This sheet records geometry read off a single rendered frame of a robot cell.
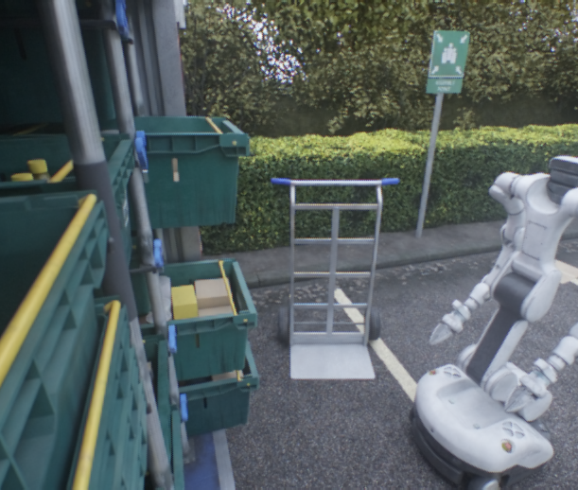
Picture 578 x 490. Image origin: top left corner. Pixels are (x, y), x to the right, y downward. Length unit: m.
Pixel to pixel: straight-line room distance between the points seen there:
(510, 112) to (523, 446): 6.89
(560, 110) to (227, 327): 8.56
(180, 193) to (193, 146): 0.13
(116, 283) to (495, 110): 7.69
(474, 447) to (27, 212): 1.93
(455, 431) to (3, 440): 1.96
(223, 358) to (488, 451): 1.28
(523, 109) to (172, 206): 7.91
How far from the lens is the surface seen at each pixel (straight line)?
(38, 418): 0.28
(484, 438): 2.07
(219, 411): 1.49
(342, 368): 2.73
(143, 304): 1.18
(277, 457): 2.27
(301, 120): 6.19
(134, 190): 0.97
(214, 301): 1.42
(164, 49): 1.40
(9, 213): 0.50
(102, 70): 1.01
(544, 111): 8.83
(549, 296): 1.87
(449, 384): 2.25
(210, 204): 1.05
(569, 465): 2.67
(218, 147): 1.01
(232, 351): 1.31
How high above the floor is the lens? 1.85
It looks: 25 degrees down
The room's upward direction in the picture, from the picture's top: straight up
